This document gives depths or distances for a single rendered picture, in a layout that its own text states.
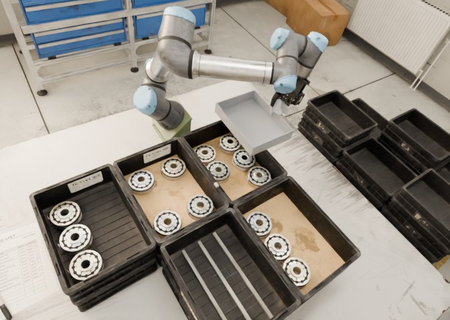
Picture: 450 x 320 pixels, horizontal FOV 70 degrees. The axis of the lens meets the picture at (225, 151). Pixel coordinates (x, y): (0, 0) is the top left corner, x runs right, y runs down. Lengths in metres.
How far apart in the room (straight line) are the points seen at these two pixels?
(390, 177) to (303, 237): 1.18
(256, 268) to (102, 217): 0.60
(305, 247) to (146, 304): 0.63
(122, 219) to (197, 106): 0.87
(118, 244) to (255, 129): 0.68
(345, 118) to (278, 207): 1.24
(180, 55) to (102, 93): 2.03
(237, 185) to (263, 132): 0.26
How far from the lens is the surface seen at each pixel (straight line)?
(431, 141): 2.68
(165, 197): 1.34
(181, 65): 1.11
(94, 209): 1.35
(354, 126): 2.44
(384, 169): 2.43
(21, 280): 1.44
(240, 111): 1.38
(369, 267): 1.57
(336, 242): 1.34
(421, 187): 2.32
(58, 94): 3.16
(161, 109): 1.52
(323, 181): 1.71
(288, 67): 1.12
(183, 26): 1.17
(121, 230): 1.29
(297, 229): 1.36
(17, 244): 1.51
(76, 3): 2.86
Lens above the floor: 1.97
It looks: 49 degrees down
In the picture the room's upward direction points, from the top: 11 degrees clockwise
